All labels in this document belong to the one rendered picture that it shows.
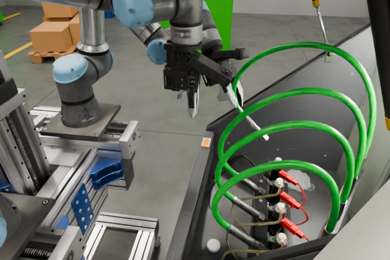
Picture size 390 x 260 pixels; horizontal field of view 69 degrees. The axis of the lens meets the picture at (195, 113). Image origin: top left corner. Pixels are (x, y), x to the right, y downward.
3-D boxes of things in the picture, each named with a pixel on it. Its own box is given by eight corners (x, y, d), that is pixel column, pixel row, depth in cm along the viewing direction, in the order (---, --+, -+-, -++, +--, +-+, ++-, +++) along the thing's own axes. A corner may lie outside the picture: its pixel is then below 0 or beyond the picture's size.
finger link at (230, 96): (226, 112, 89) (217, 85, 91) (239, 106, 85) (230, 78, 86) (219, 113, 87) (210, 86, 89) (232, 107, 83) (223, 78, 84)
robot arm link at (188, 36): (205, 20, 67) (198, 29, 60) (205, 38, 70) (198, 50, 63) (174, 18, 68) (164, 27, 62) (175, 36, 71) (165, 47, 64)
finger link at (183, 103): (176, 115, 79) (174, 85, 74) (197, 118, 78) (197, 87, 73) (172, 121, 77) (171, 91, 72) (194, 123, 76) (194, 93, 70)
